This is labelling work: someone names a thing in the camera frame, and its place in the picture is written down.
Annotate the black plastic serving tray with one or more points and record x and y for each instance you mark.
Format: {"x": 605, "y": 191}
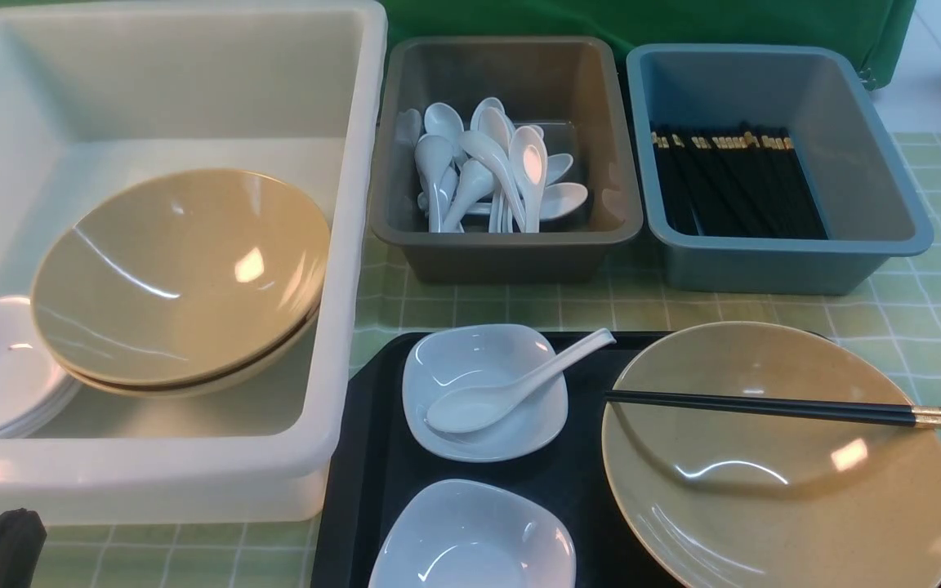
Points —
{"x": 379, "y": 467}

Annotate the large white plastic tub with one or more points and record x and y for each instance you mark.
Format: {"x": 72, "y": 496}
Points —
{"x": 98, "y": 96}

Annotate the pile of white spoons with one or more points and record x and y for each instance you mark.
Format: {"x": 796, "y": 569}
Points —
{"x": 486, "y": 168}

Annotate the black chopstick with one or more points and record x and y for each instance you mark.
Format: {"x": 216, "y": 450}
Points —
{"x": 909, "y": 420}
{"x": 658, "y": 397}

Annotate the lower stacked tan bowl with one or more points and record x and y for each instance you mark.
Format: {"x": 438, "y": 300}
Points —
{"x": 213, "y": 384}

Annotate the stacked tan bowl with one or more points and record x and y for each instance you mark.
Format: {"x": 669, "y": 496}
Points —
{"x": 183, "y": 280}
{"x": 213, "y": 384}

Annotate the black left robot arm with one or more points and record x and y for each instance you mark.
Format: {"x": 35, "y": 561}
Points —
{"x": 21, "y": 538}

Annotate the green checked tablecloth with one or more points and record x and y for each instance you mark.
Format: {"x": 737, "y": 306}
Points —
{"x": 893, "y": 321}

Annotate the white square dish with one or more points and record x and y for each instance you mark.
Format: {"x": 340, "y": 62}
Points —
{"x": 476, "y": 355}
{"x": 459, "y": 533}

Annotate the white soup spoon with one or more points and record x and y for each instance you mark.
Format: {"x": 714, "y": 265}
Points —
{"x": 475, "y": 408}

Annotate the top stacked tan bowl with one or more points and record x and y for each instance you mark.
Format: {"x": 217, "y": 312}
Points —
{"x": 183, "y": 280}

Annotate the bundle of black chopsticks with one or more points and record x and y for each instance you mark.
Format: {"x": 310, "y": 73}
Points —
{"x": 737, "y": 182}

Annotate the tan noodle bowl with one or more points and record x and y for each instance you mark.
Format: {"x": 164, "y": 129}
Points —
{"x": 724, "y": 499}

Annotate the green fabric backdrop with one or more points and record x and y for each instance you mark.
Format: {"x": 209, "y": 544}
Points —
{"x": 869, "y": 34}

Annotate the stack of white plates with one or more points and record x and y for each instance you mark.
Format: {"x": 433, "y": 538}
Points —
{"x": 33, "y": 387}

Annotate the blue plastic bin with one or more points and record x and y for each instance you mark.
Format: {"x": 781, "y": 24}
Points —
{"x": 868, "y": 204}

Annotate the grey plastic bin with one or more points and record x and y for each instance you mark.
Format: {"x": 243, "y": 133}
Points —
{"x": 567, "y": 85}

